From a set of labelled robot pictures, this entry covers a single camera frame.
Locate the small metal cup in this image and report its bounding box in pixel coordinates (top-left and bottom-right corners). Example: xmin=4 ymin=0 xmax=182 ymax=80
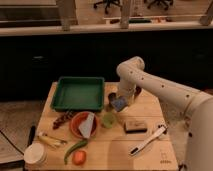
xmin=108 ymin=92 xmax=116 ymax=108

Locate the white lidded container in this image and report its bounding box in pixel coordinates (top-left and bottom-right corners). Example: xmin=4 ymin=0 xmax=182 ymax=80
xmin=24 ymin=143 xmax=46 ymax=165

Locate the orange tomato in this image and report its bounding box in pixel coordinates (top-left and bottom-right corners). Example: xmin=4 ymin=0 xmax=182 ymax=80
xmin=72 ymin=150 xmax=86 ymax=165

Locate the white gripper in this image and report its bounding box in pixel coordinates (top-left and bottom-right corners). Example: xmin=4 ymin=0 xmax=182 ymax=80
xmin=117 ymin=82 xmax=136 ymax=106

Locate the brown block eraser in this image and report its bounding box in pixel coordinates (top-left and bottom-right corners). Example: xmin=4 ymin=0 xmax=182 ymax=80
xmin=124 ymin=120 xmax=148 ymax=133

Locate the green plastic tray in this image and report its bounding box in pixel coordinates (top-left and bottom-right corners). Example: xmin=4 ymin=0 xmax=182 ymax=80
xmin=51 ymin=76 xmax=105 ymax=111

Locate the dark red bowl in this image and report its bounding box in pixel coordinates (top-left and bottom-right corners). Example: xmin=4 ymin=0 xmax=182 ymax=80
xmin=134 ymin=86 xmax=142 ymax=98

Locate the orange plate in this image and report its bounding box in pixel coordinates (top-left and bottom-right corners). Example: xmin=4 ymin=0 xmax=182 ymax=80
xmin=69 ymin=111 xmax=99 ymax=138

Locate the white folded cloth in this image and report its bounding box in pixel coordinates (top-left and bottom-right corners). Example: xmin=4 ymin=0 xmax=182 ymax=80
xmin=78 ymin=113 xmax=95 ymax=139

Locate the blue sponge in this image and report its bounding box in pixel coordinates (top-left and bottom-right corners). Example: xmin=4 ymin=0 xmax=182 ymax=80
xmin=111 ymin=96 xmax=128 ymax=112

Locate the green chili pepper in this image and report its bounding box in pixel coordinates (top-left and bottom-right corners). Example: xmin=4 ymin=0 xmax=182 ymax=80
xmin=64 ymin=139 xmax=88 ymax=165

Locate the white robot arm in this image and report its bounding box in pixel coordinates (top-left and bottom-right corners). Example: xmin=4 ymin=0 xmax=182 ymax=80
xmin=116 ymin=56 xmax=213 ymax=171

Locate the black office chair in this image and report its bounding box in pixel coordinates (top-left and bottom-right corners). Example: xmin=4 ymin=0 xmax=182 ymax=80
xmin=93 ymin=0 xmax=122 ymax=14

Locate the green plastic cup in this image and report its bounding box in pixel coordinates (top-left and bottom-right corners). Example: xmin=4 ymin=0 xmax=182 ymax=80
xmin=101 ymin=113 xmax=115 ymax=129

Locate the brown dried sausage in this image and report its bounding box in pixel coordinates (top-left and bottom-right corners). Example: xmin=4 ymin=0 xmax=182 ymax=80
xmin=53 ymin=111 xmax=73 ymax=129

